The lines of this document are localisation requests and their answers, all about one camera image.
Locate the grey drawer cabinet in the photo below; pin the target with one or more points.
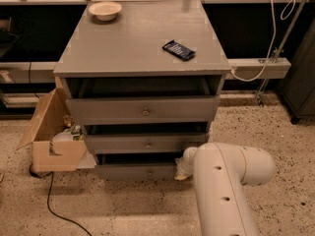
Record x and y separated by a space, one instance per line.
124 58

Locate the open cardboard box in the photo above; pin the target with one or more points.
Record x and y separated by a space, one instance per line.
47 122

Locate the grey bottom drawer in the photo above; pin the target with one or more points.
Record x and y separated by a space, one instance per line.
141 166

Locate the grey top drawer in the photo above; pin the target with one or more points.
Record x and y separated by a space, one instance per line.
143 110

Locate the grey middle drawer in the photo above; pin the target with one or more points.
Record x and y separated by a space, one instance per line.
143 143

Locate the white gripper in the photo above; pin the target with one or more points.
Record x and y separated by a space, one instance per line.
187 162

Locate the grey drawer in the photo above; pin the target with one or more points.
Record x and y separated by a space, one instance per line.
143 110
141 166
143 143

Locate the dark grey side cabinet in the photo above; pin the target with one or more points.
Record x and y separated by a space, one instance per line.
298 87

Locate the white plastic items in box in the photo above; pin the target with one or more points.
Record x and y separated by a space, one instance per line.
74 133

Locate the white bowl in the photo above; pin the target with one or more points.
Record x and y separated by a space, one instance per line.
105 11

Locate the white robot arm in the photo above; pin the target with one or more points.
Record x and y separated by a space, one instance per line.
220 172

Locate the metal stand pole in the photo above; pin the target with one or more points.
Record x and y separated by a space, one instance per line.
278 50

